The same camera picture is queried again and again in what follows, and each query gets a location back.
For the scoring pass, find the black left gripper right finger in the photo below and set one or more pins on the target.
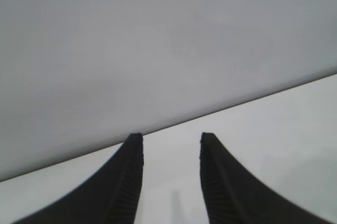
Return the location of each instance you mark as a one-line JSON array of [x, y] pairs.
[[231, 189]]

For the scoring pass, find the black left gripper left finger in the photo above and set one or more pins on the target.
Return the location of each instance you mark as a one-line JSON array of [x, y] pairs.
[[116, 187]]

